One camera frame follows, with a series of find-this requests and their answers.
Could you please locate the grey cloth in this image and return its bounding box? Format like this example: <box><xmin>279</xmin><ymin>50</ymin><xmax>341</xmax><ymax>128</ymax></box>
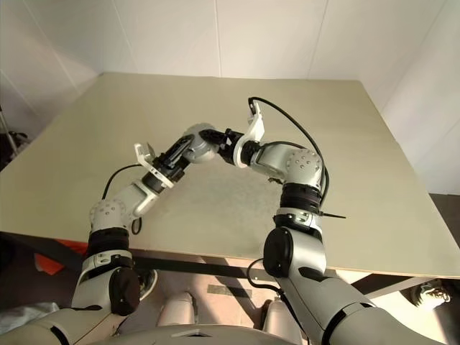
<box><xmin>0</xmin><ymin>301</ymin><xmax>60</xmax><ymax>325</ymax></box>

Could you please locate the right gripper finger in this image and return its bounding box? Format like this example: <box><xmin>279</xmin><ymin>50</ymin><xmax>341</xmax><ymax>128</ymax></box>
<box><xmin>198</xmin><ymin>129</ymin><xmax>229</xmax><ymax>144</ymax></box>
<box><xmin>216</xmin><ymin>143</ymin><xmax>234</xmax><ymax>164</ymax></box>

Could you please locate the beige robot thigh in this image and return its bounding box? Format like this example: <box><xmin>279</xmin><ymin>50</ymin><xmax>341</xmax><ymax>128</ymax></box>
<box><xmin>157</xmin><ymin>291</ymin><xmax>197</xmax><ymax>326</ymax></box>
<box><xmin>262</xmin><ymin>300</ymin><xmax>289</xmax><ymax>332</ymax></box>

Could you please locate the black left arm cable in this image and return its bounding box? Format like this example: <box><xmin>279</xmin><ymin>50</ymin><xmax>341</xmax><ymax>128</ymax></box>
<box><xmin>101</xmin><ymin>163</ymin><xmax>144</xmax><ymax>236</ymax></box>

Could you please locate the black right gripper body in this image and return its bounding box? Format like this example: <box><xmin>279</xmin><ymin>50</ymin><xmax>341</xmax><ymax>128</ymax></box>
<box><xmin>219</xmin><ymin>129</ymin><xmax>246</xmax><ymax>165</ymax></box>

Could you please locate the white patterned shoe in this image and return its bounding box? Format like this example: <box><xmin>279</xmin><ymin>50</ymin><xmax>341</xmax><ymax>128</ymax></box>
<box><xmin>409</xmin><ymin>282</ymin><xmax>452</xmax><ymax>308</ymax></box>

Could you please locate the grey robot torso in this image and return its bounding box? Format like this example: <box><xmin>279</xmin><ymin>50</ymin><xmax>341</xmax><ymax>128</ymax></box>
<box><xmin>118</xmin><ymin>323</ymin><xmax>307</xmax><ymax>345</ymax></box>

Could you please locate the orange floor object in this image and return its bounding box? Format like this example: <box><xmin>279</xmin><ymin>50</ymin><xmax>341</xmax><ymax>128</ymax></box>
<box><xmin>34</xmin><ymin>240</ymin><xmax>89</xmax><ymax>276</ymax></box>

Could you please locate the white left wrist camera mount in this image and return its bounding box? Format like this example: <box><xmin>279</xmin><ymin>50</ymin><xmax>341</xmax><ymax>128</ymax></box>
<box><xmin>134</xmin><ymin>142</ymin><xmax>175</xmax><ymax>189</ymax></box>

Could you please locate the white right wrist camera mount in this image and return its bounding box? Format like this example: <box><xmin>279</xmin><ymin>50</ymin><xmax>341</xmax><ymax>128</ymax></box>
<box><xmin>231</xmin><ymin>101</ymin><xmax>267</xmax><ymax>170</ymax></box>

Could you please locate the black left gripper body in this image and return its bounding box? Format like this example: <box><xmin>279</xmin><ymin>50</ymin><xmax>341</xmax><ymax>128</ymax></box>
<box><xmin>153</xmin><ymin>150</ymin><xmax>186</xmax><ymax>181</ymax></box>

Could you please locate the beige left robot thigh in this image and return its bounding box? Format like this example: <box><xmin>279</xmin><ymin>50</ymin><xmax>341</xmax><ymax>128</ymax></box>
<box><xmin>157</xmin><ymin>291</ymin><xmax>197</xmax><ymax>326</ymax></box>

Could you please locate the beige right robot thigh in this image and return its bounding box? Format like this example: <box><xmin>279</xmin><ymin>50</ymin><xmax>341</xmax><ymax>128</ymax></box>
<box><xmin>262</xmin><ymin>300</ymin><xmax>289</xmax><ymax>332</ymax></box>

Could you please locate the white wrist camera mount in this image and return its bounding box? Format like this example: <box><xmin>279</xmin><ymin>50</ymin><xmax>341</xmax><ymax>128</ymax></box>
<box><xmin>231</xmin><ymin>101</ymin><xmax>267</xmax><ymax>170</ymax></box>
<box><xmin>134</xmin><ymin>142</ymin><xmax>175</xmax><ymax>189</ymax></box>

